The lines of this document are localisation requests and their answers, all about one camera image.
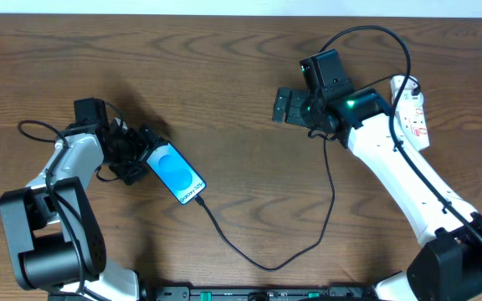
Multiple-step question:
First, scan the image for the blue Samsung Galaxy smartphone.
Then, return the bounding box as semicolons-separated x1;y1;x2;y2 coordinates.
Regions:
146;142;207;205

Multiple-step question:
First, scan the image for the black charger cable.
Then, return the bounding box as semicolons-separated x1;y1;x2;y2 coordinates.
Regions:
193;73;423;273

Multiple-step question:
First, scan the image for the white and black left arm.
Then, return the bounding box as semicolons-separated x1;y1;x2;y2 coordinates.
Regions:
0;98;166;300

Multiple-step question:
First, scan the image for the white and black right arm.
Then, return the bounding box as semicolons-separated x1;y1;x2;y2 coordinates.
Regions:
273;50;482;300

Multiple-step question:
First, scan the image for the white power strip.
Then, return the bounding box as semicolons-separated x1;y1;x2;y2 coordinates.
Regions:
396;77;430;151

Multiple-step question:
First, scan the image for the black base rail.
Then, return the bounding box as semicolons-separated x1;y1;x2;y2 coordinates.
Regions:
47;285;380;301

